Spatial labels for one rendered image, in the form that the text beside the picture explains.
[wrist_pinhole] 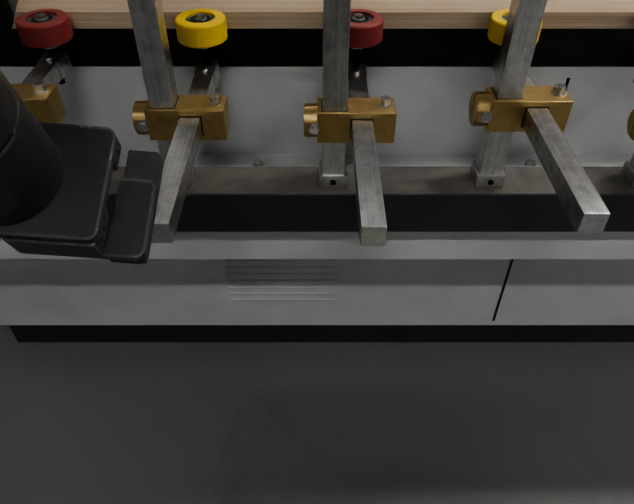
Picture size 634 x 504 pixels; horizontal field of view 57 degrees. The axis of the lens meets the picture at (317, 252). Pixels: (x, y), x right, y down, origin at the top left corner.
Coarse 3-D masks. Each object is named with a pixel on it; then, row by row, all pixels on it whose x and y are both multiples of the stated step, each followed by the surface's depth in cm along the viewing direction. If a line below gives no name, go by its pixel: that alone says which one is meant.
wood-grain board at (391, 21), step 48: (48, 0) 99; (96, 0) 99; (192, 0) 99; (240, 0) 99; (288, 0) 99; (384, 0) 99; (432, 0) 99; (480, 0) 99; (576, 0) 99; (624, 0) 99
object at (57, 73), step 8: (48, 56) 95; (56, 56) 95; (64, 56) 96; (40, 64) 93; (48, 64) 93; (56, 64) 94; (64, 64) 96; (32, 72) 91; (40, 72) 91; (48, 72) 91; (56, 72) 94; (64, 72) 96; (24, 80) 89; (32, 80) 89; (40, 80) 89; (48, 80) 91; (56, 80) 94
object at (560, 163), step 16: (496, 64) 97; (528, 80) 90; (528, 112) 83; (544, 112) 82; (528, 128) 83; (544, 128) 79; (544, 144) 77; (560, 144) 76; (544, 160) 77; (560, 160) 73; (576, 160) 73; (560, 176) 72; (576, 176) 71; (560, 192) 72; (576, 192) 68; (592, 192) 68; (576, 208) 67; (592, 208) 66; (576, 224) 67; (592, 224) 66
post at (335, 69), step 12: (324, 0) 74; (336, 0) 74; (348, 0) 74; (324, 12) 75; (336, 12) 75; (348, 12) 75; (324, 24) 76; (336, 24) 76; (348, 24) 76; (324, 36) 77; (336, 36) 77; (348, 36) 77; (324, 48) 78; (336, 48) 78; (348, 48) 78; (324, 60) 79; (336, 60) 79; (348, 60) 79; (324, 72) 81; (336, 72) 81; (324, 84) 82; (336, 84) 82; (324, 96) 83; (336, 96) 83; (324, 108) 84; (336, 108) 84; (324, 144) 88; (336, 144) 88; (324, 156) 90; (336, 156) 90; (324, 168) 91; (336, 168) 91
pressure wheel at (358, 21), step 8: (352, 16) 93; (360, 16) 91; (368, 16) 93; (376, 16) 92; (352, 24) 90; (360, 24) 90; (368, 24) 90; (376, 24) 90; (352, 32) 90; (360, 32) 89; (368, 32) 90; (376, 32) 90; (352, 40) 90; (360, 40) 90; (368, 40) 90; (376, 40) 91; (352, 48) 94; (360, 48) 94
